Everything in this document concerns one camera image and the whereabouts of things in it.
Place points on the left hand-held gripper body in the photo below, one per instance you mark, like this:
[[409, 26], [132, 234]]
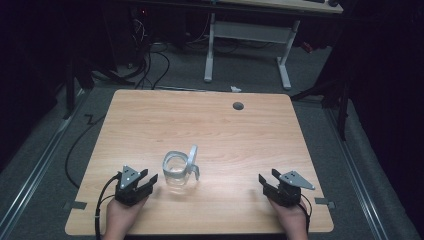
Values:
[[129, 190]]

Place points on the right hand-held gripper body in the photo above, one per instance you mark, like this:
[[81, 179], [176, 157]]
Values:
[[287, 188]]

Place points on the clear glass cup with lid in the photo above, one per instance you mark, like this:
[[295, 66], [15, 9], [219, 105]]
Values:
[[180, 170]]

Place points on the person's left hand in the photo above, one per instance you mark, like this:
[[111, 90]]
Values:
[[121, 215]]

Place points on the person's right hand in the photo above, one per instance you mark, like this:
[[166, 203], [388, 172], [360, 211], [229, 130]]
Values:
[[292, 220]]

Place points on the grey tape strip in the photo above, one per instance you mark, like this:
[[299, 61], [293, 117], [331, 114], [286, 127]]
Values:
[[324, 201], [76, 205]]

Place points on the black table grommet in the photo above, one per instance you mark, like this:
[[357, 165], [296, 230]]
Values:
[[238, 106]]

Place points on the white crumpled paper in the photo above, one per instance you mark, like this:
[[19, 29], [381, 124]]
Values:
[[235, 89]]

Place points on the black metal stand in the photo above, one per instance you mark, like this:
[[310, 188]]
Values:
[[70, 86], [340, 100]]

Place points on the small red object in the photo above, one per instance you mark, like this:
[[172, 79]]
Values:
[[307, 47]]

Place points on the white-framed desk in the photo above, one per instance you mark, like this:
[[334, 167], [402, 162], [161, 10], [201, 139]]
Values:
[[248, 31]]

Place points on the metal floor rail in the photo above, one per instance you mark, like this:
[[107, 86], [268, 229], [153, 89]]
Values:
[[36, 170], [356, 166]]

